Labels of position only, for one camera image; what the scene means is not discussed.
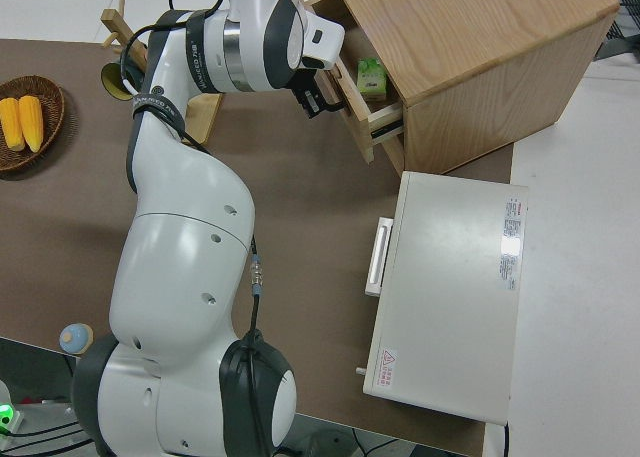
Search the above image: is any brown wicker basket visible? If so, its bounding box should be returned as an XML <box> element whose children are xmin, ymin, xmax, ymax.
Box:
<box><xmin>0</xmin><ymin>75</ymin><xmax>66</xmax><ymax>173</ymax></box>

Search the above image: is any black wire mesh rack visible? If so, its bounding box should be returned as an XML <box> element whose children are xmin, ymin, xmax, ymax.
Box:
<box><xmin>594</xmin><ymin>0</ymin><xmax>640</xmax><ymax>68</ymax></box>

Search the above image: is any yellow corn cob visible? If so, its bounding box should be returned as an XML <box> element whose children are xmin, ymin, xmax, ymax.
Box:
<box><xmin>18</xmin><ymin>95</ymin><xmax>45</xmax><ymax>153</ymax></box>
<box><xmin>0</xmin><ymin>97</ymin><xmax>25</xmax><ymax>152</ymax></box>

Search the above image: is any wooden mug rack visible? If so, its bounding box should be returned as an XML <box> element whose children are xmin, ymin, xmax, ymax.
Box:
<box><xmin>99</xmin><ymin>0</ymin><xmax>224</xmax><ymax>146</ymax></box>

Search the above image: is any light wooden cabinet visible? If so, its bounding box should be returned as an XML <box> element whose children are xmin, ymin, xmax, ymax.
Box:
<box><xmin>304</xmin><ymin>0</ymin><xmax>621</xmax><ymax>176</ymax></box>

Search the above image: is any white box appliance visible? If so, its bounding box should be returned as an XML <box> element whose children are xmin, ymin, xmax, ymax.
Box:
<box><xmin>355</xmin><ymin>170</ymin><xmax>530</xmax><ymax>425</ymax></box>

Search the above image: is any blue dome button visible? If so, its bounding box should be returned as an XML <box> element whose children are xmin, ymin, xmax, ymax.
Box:
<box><xmin>58</xmin><ymin>323</ymin><xmax>95</xmax><ymax>356</ymax></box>

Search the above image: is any green tissue pack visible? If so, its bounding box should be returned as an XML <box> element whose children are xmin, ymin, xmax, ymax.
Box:
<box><xmin>356</xmin><ymin>57</ymin><xmax>389</xmax><ymax>102</ymax></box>

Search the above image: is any blue mug yellow inside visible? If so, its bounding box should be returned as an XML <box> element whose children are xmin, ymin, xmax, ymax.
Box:
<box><xmin>101</xmin><ymin>61</ymin><xmax>146</xmax><ymax>101</ymax></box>

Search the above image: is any wooden drawer with black handle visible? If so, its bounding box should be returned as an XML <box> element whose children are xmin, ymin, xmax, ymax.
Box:
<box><xmin>304</xmin><ymin>0</ymin><xmax>404</xmax><ymax>166</ymax></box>

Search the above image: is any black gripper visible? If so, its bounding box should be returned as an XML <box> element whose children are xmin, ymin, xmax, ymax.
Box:
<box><xmin>288</xmin><ymin>70</ymin><xmax>347</xmax><ymax>121</ymax></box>

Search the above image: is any brown table mat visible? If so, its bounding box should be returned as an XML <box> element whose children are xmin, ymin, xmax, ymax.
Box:
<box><xmin>0</xmin><ymin>39</ymin><xmax>516</xmax><ymax>457</ymax></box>

